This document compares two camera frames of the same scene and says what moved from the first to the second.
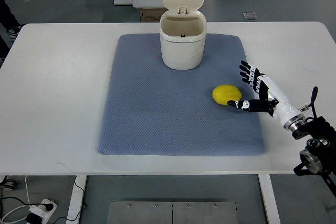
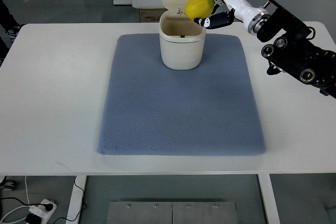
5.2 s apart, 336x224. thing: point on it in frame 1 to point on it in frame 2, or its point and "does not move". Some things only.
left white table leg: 76,200 does not move
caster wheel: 8,184 does not move
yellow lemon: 222,93 to 200,6
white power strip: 41,210 does not move
